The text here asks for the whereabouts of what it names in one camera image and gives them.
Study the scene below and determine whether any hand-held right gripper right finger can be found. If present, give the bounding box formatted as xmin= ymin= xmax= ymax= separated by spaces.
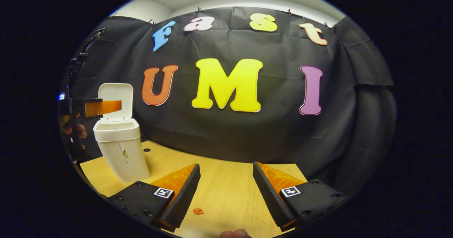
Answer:
xmin=252 ymin=161 xmax=350 ymax=232

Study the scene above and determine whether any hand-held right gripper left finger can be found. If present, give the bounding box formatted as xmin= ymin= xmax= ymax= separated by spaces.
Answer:
xmin=107 ymin=163 xmax=201 ymax=232

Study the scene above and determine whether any white desktop garbage bin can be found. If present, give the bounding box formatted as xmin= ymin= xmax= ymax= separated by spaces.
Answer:
xmin=93 ymin=83 xmax=151 ymax=183

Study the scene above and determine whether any wooden desktop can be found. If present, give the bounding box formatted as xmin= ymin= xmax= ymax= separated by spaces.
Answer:
xmin=80 ymin=140 xmax=308 ymax=238

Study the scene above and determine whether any black backdrop cloth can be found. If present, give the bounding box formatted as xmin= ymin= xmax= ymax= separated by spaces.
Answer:
xmin=58 ymin=6 xmax=397 ymax=196

